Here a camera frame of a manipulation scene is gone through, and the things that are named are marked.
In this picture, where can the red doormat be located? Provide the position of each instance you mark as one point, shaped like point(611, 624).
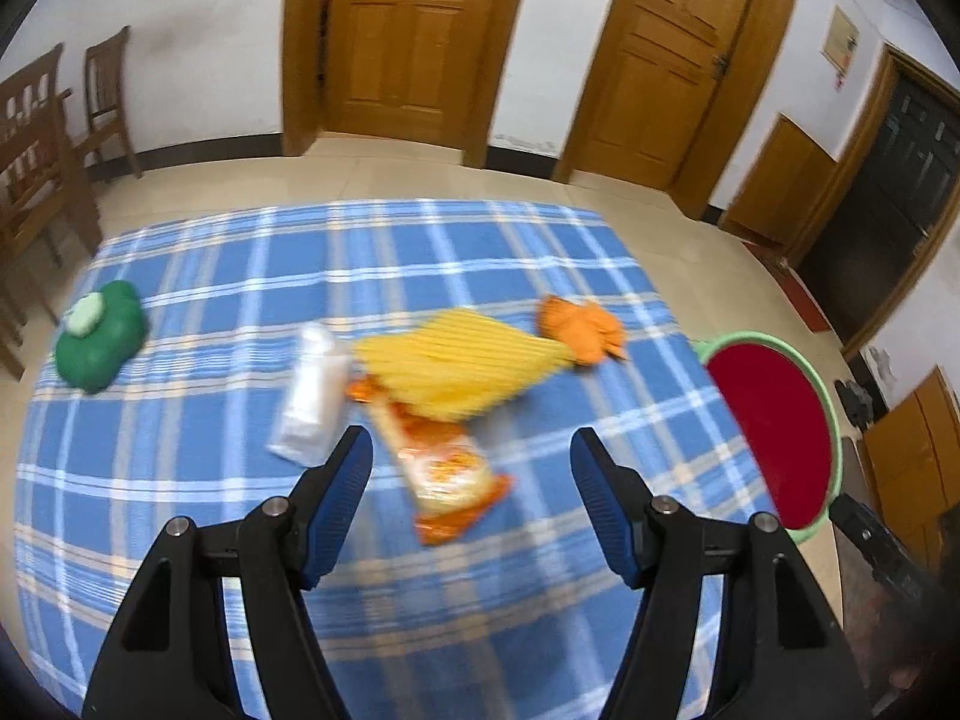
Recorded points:
point(791, 289)

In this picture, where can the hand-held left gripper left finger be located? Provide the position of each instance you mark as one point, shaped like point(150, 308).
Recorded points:
point(341, 495)

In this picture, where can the low wooden wall cabinet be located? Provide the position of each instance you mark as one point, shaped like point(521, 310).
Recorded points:
point(780, 180)

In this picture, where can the green plush toy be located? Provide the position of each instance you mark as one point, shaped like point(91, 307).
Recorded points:
point(105, 352)

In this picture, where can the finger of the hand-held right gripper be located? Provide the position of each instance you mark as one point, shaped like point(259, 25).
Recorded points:
point(881, 551)

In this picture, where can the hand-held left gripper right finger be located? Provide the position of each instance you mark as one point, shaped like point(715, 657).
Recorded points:
point(600, 510)

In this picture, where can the wooden side cabinet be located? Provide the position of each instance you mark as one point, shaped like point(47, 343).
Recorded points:
point(915, 450)

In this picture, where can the blue plaid tablecloth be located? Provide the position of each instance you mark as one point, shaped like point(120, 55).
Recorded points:
point(187, 465)

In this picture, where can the orange snack wrapper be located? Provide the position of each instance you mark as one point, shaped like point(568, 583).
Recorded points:
point(442, 472)

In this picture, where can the grey floor mat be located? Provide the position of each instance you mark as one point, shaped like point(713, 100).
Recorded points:
point(853, 465)

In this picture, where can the beige wall electric box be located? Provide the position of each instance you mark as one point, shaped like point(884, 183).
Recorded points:
point(840, 41)

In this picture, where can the wooden panel door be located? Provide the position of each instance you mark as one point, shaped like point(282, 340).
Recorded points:
point(405, 37)
point(660, 67)

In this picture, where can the wooden chair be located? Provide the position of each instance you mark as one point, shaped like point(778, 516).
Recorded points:
point(41, 150)
point(19, 315)
point(105, 97)

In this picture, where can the red basin with green rim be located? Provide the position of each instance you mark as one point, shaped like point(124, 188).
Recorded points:
point(772, 420)

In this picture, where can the pair of dark shoes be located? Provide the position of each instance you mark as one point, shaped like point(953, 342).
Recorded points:
point(855, 401)

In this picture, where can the dark metal door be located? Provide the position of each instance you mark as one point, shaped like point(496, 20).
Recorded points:
point(877, 210)

